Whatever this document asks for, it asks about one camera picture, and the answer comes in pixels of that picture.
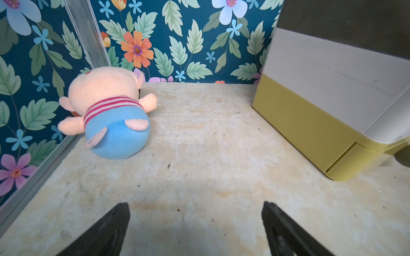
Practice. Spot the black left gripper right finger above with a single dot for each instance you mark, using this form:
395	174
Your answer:
286	237

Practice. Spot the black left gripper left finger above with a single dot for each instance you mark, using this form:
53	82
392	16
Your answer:
105	237

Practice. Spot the three-tier colored drawer cabinet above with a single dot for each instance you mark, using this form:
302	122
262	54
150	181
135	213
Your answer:
333	68

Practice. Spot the pink pig plush toy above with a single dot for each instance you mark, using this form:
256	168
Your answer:
110	111

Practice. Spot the aluminium left corner post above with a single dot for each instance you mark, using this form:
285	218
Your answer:
86	26

